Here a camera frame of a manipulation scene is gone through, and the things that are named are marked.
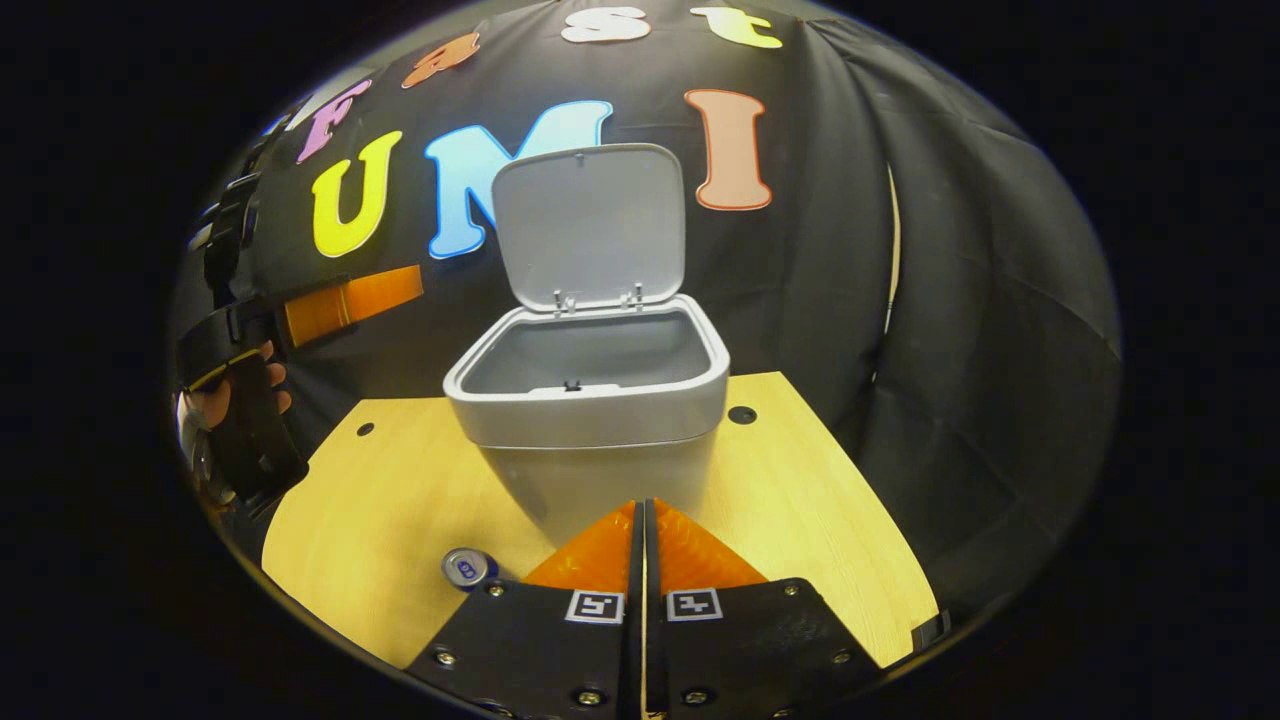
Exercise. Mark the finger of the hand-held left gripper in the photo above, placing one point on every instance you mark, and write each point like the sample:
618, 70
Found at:
350, 300

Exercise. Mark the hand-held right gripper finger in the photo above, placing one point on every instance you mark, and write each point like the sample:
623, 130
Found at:
636, 600
654, 600

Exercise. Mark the blue pop can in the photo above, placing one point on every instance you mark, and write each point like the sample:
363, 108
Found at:
467, 568

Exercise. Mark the black backdrop cloth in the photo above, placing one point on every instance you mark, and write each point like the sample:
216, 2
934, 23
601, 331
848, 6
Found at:
820, 300

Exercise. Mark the white desktop garbage bin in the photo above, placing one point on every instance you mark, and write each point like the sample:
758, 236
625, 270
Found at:
590, 410

